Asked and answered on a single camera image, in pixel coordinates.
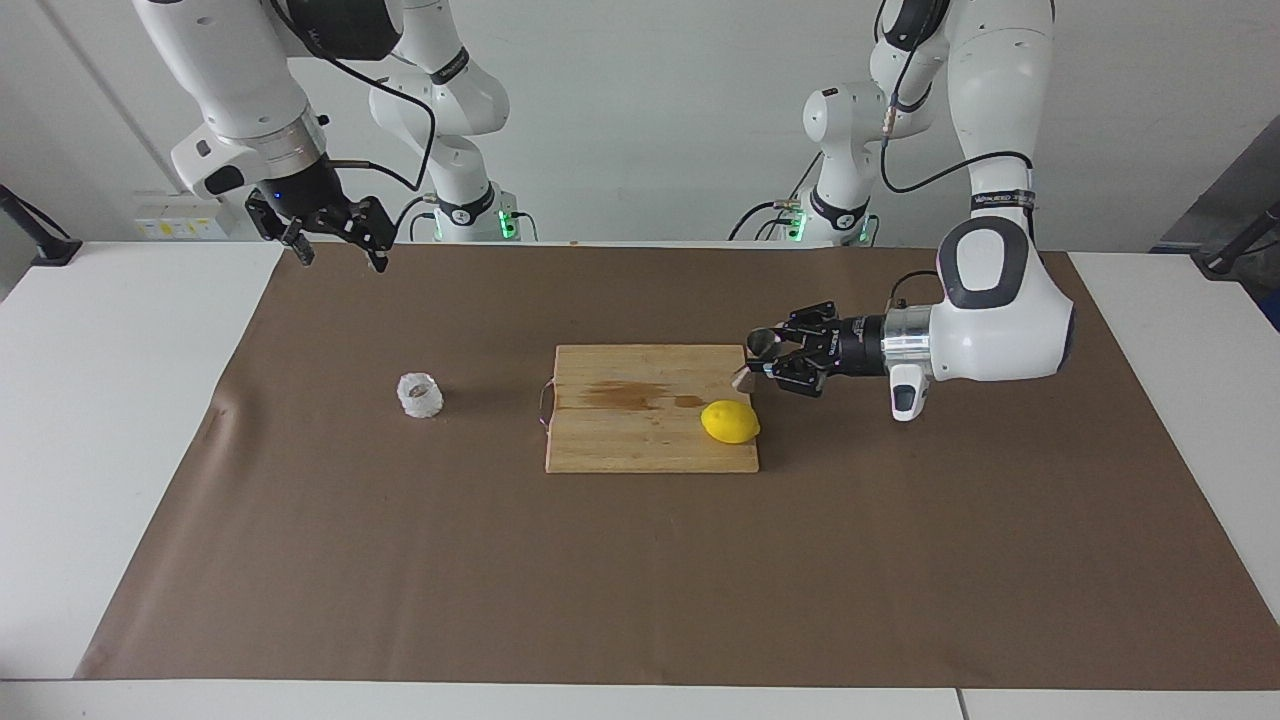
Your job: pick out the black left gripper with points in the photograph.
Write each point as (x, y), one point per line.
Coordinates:
(860, 347)

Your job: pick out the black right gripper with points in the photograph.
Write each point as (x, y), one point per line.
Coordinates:
(303, 195)

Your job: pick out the steel cocktail jigger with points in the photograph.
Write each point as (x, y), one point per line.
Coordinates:
(765, 343)

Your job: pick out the clear crinkled plastic cup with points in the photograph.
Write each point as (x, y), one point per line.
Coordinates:
(420, 400)

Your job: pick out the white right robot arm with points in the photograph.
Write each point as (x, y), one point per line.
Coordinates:
(230, 70)

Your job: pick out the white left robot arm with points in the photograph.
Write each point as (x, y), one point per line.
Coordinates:
(1000, 330)

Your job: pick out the yellow lemon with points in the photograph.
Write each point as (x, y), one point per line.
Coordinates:
(730, 421)

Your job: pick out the wooden cutting board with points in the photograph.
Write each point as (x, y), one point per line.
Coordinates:
(640, 440)

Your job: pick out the black stand with clamp foot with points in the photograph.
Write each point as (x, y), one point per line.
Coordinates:
(1225, 265)
(55, 250)

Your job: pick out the brown paper table mat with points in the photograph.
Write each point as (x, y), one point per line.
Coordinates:
(400, 580)

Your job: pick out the dark grey background panel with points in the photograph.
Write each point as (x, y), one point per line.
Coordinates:
(1230, 190)

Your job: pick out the white wall power outlet strip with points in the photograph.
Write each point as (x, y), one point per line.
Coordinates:
(180, 215)

